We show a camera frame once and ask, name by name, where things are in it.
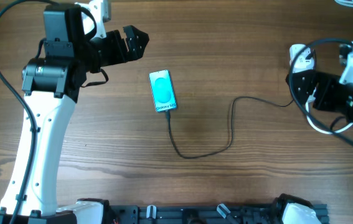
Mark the turquoise screen smartphone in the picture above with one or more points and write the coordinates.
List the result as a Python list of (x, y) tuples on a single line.
[(162, 91)]

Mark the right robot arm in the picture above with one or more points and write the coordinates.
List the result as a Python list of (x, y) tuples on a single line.
[(349, 117)]

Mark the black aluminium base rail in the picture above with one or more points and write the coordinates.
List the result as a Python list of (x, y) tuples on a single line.
[(133, 214)]

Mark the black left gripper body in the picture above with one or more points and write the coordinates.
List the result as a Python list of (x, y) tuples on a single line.
[(110, 50)]

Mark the white USB charger plug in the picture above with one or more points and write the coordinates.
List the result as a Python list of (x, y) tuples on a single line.
[(303, 64)]

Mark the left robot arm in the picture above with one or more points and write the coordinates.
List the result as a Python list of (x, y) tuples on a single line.
[(76, 43)]

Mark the white power strip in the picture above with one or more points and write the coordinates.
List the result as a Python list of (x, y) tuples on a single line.
[(293, 51)]

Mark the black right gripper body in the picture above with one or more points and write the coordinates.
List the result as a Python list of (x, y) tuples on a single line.
[(332, 95)]

